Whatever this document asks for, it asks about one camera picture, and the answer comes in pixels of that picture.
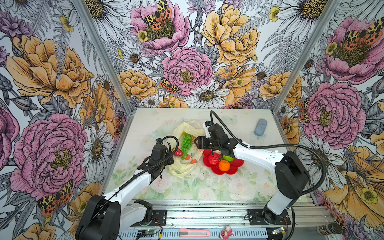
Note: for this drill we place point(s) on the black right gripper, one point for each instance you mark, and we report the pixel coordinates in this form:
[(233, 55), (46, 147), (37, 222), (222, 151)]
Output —
[(202, 142)]

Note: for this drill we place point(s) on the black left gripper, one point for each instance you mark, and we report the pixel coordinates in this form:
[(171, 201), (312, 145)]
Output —
[(170, 161)]

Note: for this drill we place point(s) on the red fake cabbage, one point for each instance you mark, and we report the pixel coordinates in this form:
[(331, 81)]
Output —
[(214, 159)]

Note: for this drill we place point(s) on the orange fake tangerine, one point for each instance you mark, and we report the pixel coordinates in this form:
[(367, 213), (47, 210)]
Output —
[(224, 166)]

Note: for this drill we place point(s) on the red flower-shaped plate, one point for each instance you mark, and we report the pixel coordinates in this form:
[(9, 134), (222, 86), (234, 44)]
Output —
[(235, 165)]

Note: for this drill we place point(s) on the yellowish plastic bag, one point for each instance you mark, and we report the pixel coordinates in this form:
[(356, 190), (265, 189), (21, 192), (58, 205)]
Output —
[(182, 169)]

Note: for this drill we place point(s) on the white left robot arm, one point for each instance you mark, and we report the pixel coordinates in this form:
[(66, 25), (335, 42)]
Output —
[(106, 216)]

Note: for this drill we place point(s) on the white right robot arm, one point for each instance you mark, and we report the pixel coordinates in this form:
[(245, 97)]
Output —
[(291, 175)]

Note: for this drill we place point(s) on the red fake strawberry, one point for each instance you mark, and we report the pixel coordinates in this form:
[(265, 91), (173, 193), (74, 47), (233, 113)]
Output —
[(178, 153)]

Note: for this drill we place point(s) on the green fake grapes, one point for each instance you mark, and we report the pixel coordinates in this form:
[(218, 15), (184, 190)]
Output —
[(187, 141)]

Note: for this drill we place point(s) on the grey fabric glasses case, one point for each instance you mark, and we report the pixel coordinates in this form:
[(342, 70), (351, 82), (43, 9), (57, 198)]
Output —
[(261, 127)]

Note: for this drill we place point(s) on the green circuit board left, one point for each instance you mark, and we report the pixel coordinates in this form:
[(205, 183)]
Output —
[(146, 233)]

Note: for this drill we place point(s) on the green circuit board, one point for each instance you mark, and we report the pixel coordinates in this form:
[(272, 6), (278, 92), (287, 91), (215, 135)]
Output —
[(146, 233), (277, 231)]

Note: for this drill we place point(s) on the pink utility knife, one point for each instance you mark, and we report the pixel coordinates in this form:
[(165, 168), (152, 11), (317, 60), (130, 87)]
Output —
[(194, 233)]

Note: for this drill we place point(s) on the small pink figurine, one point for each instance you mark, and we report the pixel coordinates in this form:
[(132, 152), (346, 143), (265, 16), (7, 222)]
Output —
[(226, 233)]

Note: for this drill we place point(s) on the green circuit board right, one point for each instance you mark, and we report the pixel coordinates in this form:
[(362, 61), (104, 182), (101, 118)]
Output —
[(277, 231)]

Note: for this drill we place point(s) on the dark cylindrical can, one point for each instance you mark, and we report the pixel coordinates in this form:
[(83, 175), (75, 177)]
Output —
[(330, 229)]

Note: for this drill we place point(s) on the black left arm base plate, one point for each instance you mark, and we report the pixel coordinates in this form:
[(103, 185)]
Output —
[(155, 218)]

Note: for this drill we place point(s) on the aluminium rail frame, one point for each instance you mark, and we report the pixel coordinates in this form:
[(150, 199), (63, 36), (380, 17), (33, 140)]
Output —
[(215, 216)]

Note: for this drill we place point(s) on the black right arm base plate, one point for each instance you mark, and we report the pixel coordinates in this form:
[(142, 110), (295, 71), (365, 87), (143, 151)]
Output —
[(261, 217)]

